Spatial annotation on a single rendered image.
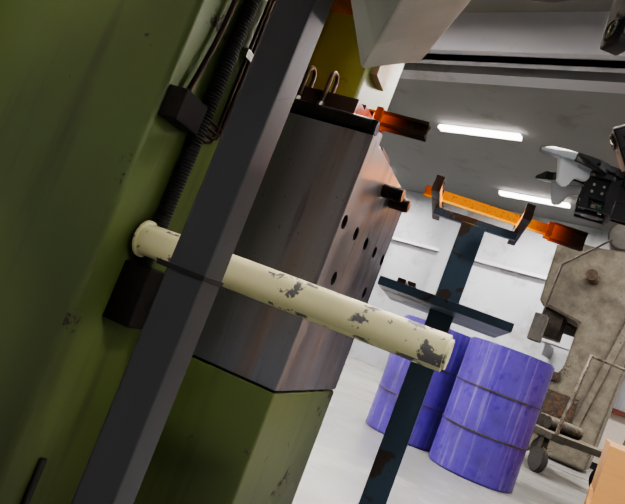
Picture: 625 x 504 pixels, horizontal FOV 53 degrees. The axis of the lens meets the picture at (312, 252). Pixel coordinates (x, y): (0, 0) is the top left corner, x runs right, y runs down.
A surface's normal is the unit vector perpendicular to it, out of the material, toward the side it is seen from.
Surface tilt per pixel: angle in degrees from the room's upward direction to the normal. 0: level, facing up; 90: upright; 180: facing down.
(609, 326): 90
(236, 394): 90
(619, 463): 90
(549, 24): 90
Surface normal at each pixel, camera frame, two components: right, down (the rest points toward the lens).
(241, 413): -0.29, -0.19
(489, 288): -0.56, -0.29
